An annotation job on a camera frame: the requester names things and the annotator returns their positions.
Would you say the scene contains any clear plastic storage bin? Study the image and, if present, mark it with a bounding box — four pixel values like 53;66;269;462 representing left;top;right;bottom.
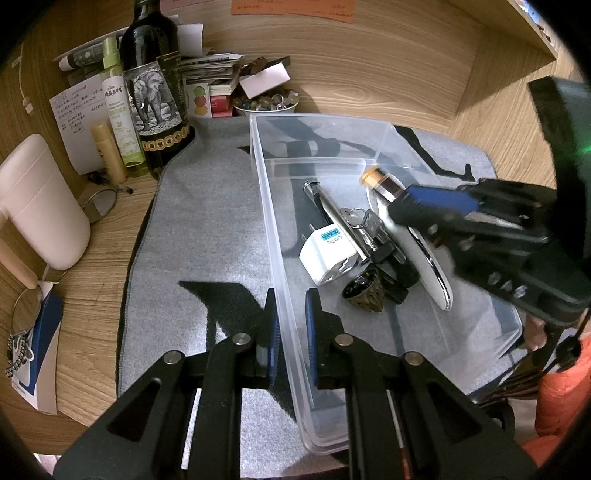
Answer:
249;114;522;455

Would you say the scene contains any silver metal pen tube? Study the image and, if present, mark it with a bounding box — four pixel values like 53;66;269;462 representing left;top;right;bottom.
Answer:
303;180;370;264

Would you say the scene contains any orange sleeve forearm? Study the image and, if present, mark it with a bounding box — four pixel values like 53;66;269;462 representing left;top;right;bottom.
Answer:
522;334;590;467

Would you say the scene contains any person right hand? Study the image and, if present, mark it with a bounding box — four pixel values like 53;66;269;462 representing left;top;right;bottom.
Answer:
524;315;547;352

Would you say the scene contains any white handheld device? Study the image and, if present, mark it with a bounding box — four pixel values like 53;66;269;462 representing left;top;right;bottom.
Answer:
366;184;454;311

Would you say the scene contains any small black gadget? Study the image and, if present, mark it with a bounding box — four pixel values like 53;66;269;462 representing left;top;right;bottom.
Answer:
370;243;420;305

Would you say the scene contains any blue white box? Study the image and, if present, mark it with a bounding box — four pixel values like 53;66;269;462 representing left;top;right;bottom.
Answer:
5;282;63;416

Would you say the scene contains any dark patterned cone cup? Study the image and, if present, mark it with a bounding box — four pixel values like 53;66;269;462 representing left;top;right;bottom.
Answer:
342;267;385;313

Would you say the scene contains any white plug adapter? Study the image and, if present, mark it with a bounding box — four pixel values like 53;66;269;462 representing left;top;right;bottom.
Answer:
298;223;360;286

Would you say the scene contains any wooden upper shelf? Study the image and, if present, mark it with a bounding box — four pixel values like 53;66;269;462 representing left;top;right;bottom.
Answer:
449;0;558;60

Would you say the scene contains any white bowl of trinkets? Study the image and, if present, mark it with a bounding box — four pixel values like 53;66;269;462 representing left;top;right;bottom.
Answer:
231;90;301;116

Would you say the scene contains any round glass lens mirror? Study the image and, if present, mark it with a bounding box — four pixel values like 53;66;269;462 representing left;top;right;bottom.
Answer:
81;184;134;225

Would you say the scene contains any grey rug with black letters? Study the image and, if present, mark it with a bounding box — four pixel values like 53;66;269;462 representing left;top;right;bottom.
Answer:
115;115;532;478

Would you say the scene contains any white small cardboard box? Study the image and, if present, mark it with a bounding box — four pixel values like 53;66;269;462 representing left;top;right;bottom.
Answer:
239;63;290;99

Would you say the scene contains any beige lip balm tube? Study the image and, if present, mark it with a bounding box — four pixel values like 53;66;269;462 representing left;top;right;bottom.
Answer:
91;121;127;184

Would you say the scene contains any stack of books and papers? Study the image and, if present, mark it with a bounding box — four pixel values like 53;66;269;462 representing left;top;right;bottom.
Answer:
180;53;243;119

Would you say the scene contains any white handwritten paper note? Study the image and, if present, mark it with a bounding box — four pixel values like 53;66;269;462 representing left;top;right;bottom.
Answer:
50;74;108;175

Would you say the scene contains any green white spray bottle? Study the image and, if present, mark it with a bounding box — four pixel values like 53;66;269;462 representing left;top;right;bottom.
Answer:
100;36;146;177

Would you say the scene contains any dark wine bottle elephant label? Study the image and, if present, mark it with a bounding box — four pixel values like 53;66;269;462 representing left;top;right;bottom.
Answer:
119;0;194;178

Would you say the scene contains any metal key ring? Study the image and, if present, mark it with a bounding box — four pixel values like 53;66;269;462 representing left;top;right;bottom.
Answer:
339;207;385;243

